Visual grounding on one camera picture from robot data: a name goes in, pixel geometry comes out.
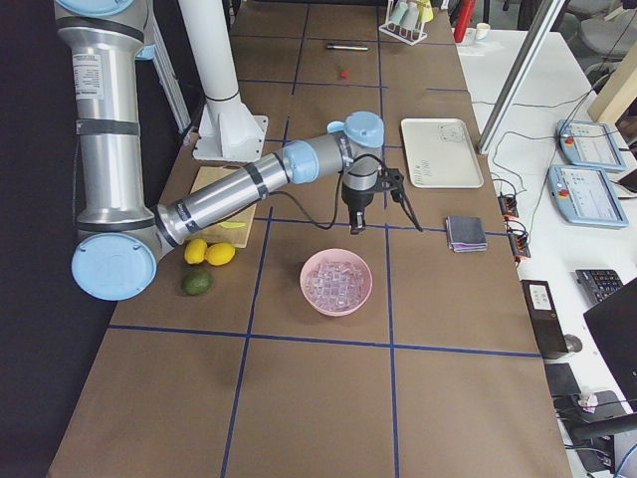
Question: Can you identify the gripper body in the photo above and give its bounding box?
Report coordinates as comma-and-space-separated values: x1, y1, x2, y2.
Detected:
341, 167, 404, 211

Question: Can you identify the clear ice cubes pile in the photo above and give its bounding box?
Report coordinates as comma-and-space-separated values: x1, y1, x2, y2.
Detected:
303, 262, 365, 312

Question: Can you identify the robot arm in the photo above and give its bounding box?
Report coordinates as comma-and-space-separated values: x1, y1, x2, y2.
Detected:
55, 1, 405, 301

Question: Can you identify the metal cup rack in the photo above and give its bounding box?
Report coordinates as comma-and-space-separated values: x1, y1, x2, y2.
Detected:
378, 0, 433, 46

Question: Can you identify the white cup lower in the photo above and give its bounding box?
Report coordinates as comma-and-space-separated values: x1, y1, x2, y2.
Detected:
400, 2, 419, 31

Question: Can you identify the green cup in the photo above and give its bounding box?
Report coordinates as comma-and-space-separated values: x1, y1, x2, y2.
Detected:
387, 0, 408, 25

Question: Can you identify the yellow cup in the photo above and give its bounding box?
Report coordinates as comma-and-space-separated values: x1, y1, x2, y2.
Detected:
417, 0, 434, 24

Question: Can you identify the cream bear tray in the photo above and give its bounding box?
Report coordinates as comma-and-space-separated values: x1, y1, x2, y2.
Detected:
401, 119, 484, 189

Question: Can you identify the pink bowl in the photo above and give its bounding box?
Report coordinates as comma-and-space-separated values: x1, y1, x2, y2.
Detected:
300, 248, 373, 317

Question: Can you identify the grey folded cloth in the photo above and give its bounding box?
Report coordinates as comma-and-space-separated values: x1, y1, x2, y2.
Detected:
446, 216, 488, 253

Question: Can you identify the bamboo cutting board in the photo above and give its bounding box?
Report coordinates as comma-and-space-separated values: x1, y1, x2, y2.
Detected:
187, 166, 256, 249

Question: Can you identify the steel muddler black tip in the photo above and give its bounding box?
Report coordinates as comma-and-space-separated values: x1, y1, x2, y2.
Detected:
325, 43, 369, 52

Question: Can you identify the yellow lemon outer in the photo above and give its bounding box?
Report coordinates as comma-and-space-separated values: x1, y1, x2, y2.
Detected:
204, 242, 236, 267

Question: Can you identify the yellow lemon near avocado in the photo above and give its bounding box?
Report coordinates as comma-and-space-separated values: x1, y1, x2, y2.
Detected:
184, 238, 208, 265

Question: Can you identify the green avocado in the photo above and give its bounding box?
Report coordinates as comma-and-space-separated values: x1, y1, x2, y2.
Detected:
180, 271, 213, 296

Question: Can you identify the red cylinder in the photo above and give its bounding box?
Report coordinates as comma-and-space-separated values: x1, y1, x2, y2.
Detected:
454, 0, 476, 44

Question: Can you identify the blue teach pendant near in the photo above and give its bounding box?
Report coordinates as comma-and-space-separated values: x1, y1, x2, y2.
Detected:
547, 165, 629, 229

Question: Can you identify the blue teach pendant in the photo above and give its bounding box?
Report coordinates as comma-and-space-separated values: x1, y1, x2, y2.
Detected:
547, 165, 629, 229
556, 119, 626, 172

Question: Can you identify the blue teach pendant far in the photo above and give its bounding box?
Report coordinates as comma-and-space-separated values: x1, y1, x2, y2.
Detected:
556, 119, 626, 172

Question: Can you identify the black box with label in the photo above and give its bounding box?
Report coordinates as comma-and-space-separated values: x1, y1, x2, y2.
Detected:
521, 280, 568, 359

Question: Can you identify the black keyboard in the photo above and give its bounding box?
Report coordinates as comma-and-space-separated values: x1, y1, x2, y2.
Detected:
575, 269, 623, 305

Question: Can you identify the black computer mouse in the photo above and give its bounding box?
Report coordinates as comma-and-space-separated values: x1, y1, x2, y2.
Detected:
563, 334, 583, 354

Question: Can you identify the black laptop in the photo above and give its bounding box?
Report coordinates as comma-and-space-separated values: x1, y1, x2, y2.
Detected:
583, 279, 637, 400

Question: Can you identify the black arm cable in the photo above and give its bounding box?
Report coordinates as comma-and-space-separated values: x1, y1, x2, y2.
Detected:
271, 153, 424, 234

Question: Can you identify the white pole mount base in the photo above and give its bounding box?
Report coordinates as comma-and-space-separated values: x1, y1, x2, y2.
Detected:
179, 0, 268, 162

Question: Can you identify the aluminium frame post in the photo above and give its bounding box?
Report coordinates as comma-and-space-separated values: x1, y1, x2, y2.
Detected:
477, 0, 566, 154

